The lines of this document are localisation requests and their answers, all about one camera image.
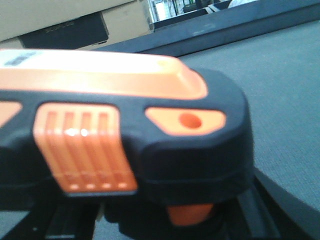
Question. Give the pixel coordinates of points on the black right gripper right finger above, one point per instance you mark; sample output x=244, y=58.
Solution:
x=269, y=212

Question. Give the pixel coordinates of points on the black conveyor side rail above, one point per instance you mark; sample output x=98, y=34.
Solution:
x=220, y=28

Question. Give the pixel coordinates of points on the large cardboard box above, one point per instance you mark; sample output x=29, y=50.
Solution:
x=72, y=24

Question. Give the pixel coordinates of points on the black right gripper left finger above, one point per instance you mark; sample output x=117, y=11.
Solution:
x=50, y=214

